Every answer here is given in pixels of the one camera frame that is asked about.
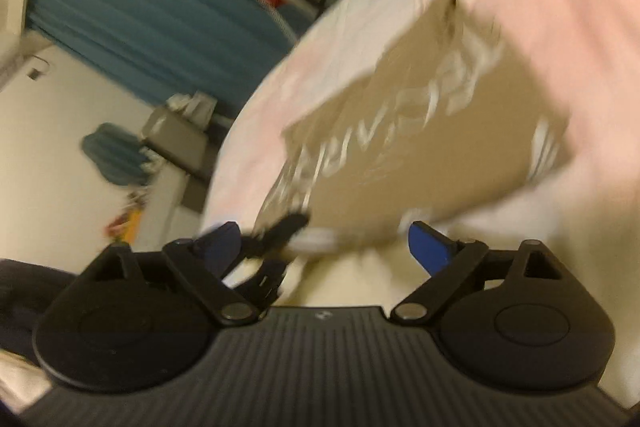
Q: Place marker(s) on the colourful desk clutter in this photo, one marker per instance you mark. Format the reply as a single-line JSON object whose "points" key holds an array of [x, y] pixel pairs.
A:
{"points": [[125, 219]]}

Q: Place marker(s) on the tan printed t-shirt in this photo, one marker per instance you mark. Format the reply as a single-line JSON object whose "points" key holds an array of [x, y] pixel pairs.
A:
{"points": [[425, 132]]}

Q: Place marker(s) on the mirror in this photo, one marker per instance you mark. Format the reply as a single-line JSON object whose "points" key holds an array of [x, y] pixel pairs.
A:
{"points": [[115, 154]]}

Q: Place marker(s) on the white side table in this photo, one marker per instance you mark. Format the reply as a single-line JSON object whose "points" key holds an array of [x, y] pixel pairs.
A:
{"points": [[200, 107]]}

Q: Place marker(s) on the white desk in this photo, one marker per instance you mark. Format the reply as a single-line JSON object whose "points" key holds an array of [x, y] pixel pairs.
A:
{"points": [[160, 187]]}

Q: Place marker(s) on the white air conditioner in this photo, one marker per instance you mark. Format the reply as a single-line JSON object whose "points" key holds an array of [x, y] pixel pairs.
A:
{"points": [[15, 52]]}

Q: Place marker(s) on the small black wall switch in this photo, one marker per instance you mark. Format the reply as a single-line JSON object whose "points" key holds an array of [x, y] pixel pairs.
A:
{"points": [[33, 73]]}

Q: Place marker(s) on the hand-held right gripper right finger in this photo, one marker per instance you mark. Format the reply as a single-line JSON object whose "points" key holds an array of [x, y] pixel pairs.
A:
{"points": [[425, 247]]}

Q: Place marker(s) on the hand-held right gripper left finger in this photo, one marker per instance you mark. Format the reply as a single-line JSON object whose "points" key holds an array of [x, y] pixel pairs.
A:
{"points": [[220, 242]]}

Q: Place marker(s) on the grey chair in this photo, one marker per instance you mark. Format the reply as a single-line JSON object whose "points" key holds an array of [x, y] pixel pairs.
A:
{"points": [[175, 142]]}

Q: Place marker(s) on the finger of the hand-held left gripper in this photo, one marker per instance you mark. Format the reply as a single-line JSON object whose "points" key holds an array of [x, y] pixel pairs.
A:
{"points": [[265, 282], [282, 227]]}

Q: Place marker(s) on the white pink blanket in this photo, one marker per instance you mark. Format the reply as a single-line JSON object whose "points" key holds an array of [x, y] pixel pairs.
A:
{"points": [[575, 7]]}

